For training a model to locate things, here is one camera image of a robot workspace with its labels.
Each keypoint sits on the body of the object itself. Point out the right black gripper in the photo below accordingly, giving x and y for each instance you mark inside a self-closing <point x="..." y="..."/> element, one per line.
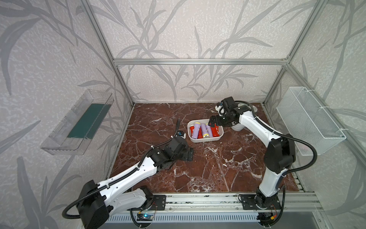
<point x="216" y="118"/>

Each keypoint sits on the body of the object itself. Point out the white potted flower plant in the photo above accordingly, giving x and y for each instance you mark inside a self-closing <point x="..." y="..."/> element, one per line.
<point x="238" y="127"/>

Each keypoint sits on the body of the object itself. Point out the white wire mesh basket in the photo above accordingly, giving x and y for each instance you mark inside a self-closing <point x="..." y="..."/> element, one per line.
<point x="309" y="121"/>

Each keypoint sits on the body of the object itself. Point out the all-red flashlight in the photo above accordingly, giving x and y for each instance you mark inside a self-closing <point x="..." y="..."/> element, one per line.
<point x="215" y="131"/>
<point x="200" y="135"/>

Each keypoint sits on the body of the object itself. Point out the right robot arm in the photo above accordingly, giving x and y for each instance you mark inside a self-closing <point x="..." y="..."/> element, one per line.
<point x="280" y="148"/>

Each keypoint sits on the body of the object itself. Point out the purple flashlight yellow head down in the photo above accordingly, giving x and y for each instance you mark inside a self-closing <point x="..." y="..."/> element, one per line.
<point x="204" y="130"/>

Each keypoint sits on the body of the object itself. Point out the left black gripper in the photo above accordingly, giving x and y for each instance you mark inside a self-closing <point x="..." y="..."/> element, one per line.
<point x="185" y="157"/>

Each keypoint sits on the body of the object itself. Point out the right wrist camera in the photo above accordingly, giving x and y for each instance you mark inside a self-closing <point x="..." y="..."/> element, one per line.
<point x="225" y="106"/>

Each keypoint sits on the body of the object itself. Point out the green circuit board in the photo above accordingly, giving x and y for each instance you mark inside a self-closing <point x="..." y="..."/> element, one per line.
<point x="145" y="217"/>

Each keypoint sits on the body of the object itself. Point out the aluminium frame rail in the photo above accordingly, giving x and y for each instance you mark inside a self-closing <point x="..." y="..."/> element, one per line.
<point x="120" y="62"/>

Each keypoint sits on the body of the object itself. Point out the clear plastic wall shelf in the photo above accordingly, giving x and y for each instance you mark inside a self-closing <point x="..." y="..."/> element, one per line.
<point x="76" y="130"/>

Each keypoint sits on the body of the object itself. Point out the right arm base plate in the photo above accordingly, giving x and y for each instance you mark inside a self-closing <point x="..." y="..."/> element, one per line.
<point x="251" y="201"/>

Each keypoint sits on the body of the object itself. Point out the red flashlight white head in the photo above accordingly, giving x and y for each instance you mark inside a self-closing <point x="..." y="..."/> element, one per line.
<point x="192" y="130"/>

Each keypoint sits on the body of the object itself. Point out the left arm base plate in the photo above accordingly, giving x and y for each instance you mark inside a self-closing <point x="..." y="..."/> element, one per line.
<point x="155" y="202"/>

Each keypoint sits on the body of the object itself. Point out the white plastic storage box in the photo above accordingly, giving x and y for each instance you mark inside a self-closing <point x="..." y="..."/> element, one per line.
<point x="211" y="138"/>

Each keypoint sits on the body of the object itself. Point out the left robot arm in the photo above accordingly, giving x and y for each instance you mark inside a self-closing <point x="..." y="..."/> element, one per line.
<point x="98" y="201"/>

